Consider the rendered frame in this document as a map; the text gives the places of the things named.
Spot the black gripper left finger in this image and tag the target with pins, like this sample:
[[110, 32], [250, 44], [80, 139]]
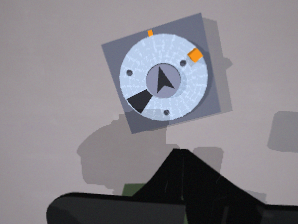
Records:
[[145, 207]]

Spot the light blue round flange plate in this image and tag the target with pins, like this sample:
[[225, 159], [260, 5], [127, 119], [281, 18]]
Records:
[[170, 49]]

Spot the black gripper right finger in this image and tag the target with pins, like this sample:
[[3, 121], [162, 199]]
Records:
[[212, 199]]

